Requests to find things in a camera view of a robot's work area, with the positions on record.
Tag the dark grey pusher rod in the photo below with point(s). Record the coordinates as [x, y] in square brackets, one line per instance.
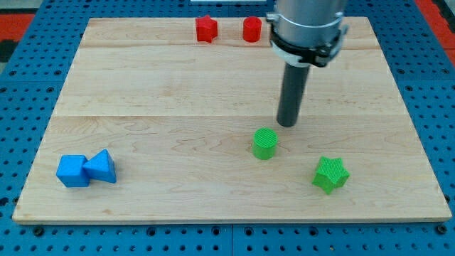
[292, 92]

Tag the green star block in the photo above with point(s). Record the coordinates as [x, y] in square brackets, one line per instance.
[330, 174]

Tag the green cylinder block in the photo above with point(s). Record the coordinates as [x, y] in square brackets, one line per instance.
[264, 143]

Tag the red star block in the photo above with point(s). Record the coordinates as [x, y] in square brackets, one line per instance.
[206, 29]

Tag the red cylinder block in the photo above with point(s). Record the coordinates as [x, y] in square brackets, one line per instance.
[252, 29]

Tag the wooden board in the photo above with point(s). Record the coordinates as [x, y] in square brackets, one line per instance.
[178, 117]

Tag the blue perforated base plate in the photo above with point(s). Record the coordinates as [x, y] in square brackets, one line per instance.
[34, 76]

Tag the blue triangle block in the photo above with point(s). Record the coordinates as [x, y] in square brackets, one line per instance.
[101, 167]

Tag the blue cube block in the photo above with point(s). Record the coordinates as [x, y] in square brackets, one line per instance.
[70, 171]

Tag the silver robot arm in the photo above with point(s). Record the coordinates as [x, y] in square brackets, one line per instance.
[307, 32]

